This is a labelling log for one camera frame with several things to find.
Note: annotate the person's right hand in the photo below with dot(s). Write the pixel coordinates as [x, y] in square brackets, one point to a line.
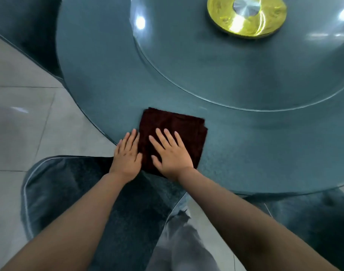
[173, 160]

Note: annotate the round glass turntable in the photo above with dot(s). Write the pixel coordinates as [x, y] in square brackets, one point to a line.
[217, 67]

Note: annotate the yellow round disc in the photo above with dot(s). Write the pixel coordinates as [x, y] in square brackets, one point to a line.
[217, 14]

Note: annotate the blue covered chair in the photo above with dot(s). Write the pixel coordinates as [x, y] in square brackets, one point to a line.
[138, 217]
[316, 217]
[28, 31]

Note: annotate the dark red cloth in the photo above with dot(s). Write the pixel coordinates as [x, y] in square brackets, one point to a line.
[174, 121]

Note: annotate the round blue table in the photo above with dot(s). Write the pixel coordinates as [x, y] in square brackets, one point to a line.
[245, 152]

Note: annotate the person's left hand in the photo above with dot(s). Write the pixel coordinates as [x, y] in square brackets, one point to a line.
[126, 163]

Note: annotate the person's right forearm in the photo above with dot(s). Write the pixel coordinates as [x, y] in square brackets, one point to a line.
[245, 228]

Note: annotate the person's left forearm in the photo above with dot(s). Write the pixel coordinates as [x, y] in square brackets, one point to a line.
[70, 234]

